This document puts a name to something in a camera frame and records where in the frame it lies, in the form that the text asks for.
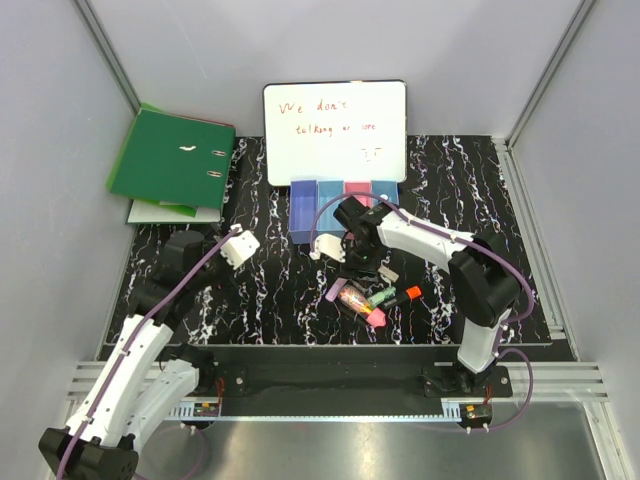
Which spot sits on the lilac eraser stick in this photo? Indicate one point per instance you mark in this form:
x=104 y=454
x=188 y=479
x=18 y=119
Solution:
x=333 y=292

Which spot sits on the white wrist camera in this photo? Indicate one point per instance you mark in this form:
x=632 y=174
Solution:
x=239 y=249
x=330 y=246

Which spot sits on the green ring binder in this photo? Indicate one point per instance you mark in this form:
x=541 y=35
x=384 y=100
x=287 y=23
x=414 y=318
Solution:
x=175 y=162

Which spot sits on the black orange highlighter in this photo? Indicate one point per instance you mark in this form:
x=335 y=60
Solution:
x=404 y=296

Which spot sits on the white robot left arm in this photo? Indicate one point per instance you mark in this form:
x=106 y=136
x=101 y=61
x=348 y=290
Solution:
x=104 y=438

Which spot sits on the green correction tape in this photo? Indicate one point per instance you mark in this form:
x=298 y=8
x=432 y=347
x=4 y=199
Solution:
x=379 y=299

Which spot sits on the blue plastic end bin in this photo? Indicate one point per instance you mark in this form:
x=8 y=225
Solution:
x=390 y=188

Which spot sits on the white dry-erase board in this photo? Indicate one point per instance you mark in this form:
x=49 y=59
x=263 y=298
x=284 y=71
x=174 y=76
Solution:
x=353 y=131

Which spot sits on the white green paper folder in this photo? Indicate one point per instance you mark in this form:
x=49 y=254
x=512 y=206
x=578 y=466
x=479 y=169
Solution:
x=142 y=212

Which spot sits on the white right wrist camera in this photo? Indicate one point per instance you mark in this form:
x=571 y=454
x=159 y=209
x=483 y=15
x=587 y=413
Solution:
x=330 y=246

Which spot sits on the white small eraser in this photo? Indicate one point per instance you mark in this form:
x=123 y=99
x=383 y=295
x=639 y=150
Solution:
x=388 y=274

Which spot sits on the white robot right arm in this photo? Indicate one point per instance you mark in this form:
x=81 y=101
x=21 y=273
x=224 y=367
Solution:
x=485 y=286

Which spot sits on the pink cartoon crayon tube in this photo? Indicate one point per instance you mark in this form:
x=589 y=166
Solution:
x=354 y=300

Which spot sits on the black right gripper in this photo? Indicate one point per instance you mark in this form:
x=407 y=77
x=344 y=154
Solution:
x=370 y=268

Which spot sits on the purple plastic bin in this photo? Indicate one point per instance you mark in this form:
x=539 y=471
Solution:
x=302 y=210

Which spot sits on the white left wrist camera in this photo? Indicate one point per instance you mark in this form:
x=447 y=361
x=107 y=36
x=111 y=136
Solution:
x=239 y=249

